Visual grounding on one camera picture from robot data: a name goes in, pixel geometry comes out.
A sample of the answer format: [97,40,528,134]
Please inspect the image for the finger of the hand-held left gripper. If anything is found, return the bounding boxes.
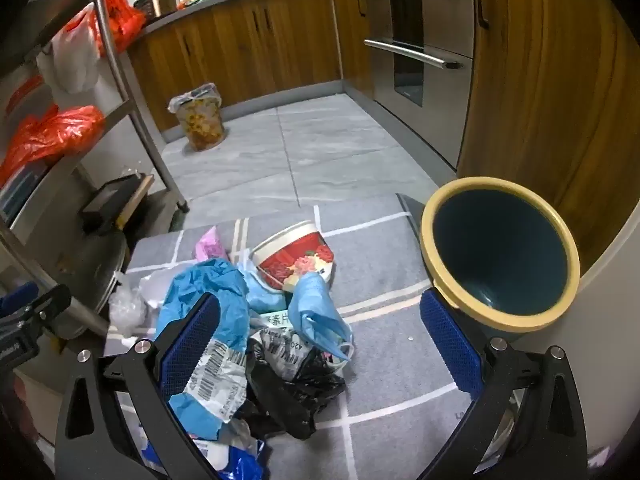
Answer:
[22,284,72,333]
[0,281,41,317]

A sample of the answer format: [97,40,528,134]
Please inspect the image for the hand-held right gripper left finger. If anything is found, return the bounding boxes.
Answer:
[54,291,226,480]

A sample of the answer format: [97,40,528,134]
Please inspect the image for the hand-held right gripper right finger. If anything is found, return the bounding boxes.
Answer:
[415,288,588,480]

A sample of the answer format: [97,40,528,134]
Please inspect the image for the clear plastic wrap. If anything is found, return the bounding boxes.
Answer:
[107,270,168,337]

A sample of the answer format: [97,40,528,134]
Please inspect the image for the white paper packet green print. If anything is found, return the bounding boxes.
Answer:
[259,310,297,333]

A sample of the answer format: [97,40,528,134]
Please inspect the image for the pink wrapper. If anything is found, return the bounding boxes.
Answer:
[194,225,232,263]

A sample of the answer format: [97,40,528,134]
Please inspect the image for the teal bin with yellow rim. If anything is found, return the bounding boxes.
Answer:
[420,176,581,346]

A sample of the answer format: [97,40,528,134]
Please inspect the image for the black plastic bag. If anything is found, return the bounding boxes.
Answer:
[239,350,347,441]

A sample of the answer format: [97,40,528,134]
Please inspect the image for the blue snack packet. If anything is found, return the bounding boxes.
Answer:
[192,435,267,480]

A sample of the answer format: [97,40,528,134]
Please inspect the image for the blue face mask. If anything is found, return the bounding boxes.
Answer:
[244,260,354,362]

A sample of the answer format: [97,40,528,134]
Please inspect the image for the red floral paper noodle cup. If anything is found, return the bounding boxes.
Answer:
[248,220,335,292]

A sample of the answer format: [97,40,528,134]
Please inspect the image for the metal pan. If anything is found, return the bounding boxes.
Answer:
[50,230,132,311]

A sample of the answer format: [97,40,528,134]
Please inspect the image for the grey checked mat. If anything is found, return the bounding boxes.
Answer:
[100,195,478,480]

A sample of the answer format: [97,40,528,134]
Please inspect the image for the black box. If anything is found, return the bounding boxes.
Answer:
[80,175,146,233]

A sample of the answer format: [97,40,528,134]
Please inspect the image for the dark grey board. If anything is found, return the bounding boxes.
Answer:
[395,192,427,233]

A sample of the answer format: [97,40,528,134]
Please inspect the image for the orange plastic bag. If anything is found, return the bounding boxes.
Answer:
[0,105,107,186]
[97,0,147,56]

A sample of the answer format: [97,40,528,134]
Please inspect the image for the steel storage rack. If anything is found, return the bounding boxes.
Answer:
[0,0,191,341]

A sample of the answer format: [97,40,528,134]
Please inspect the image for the floral waste bin with liner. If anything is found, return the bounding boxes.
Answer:
[168,83,224,152]

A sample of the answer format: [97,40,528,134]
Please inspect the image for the white plastic bag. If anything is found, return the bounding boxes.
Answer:
[36,2,101,95]

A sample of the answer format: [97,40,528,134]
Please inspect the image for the tall wooden cabinet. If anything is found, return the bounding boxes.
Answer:
[457,0,640,281]

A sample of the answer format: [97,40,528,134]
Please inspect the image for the wooden base cabinets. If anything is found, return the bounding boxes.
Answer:
[127,0,373,133]

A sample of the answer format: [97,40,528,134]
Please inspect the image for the stainless steel oven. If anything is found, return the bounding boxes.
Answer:
[357,0,476,171]

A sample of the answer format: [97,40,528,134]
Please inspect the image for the rice cooker pot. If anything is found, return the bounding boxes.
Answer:
[134,0,179,20]

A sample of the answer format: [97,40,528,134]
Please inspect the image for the wooden handled tool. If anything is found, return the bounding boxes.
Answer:
[117,174,156,227]

